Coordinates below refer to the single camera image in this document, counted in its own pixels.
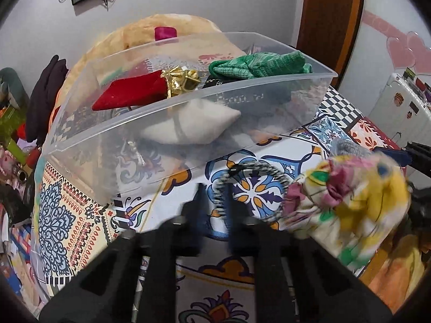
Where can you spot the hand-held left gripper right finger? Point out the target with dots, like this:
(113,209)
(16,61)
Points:
(232,215)

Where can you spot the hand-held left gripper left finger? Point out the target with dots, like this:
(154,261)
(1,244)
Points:
(201,207)

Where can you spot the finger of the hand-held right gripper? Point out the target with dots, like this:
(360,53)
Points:
(417,154)
(419,205)

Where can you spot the black white patterned headband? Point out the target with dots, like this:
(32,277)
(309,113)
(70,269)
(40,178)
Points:
(222,179)

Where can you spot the yellow floral cloth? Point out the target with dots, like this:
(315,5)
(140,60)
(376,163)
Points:
(363,202)

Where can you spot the clear plastic container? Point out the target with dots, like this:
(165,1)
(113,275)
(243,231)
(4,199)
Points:
(84,148)

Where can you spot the white refrigerator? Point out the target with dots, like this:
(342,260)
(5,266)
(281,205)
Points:
(394,107)

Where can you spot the orange cloth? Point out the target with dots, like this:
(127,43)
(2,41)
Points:
(400,269)

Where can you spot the white fabric pouch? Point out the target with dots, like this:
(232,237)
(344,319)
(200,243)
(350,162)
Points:
(202,121)

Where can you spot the patterned tile print bedsheet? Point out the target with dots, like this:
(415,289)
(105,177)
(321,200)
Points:
(101,222)

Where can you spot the red velvet pouch gold top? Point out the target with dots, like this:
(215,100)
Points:
(131,91)

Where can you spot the green knitted cloth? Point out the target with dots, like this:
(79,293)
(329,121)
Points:
(256,67)

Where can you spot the magenta fabric piece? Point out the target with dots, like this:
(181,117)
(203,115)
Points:
(165,33)

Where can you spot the dark hanging clothes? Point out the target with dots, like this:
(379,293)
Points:
(47,97)

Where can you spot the lime green toy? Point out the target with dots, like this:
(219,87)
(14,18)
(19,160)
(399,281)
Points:
(13,124)

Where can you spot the teal cloth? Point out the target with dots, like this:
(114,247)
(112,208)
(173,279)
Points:
(10,87)

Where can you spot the brown wooden door frame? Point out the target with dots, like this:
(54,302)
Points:
(330,23)

